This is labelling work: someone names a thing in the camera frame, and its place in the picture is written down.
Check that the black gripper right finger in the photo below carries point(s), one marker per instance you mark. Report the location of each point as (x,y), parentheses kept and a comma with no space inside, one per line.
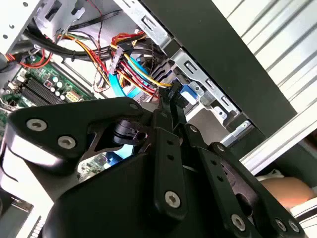
(215,168)

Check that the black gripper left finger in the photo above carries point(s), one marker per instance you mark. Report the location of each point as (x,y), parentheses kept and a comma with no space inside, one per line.
(168,173)

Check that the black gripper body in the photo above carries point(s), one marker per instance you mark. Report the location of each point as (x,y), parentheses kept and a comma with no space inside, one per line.
(111,203)

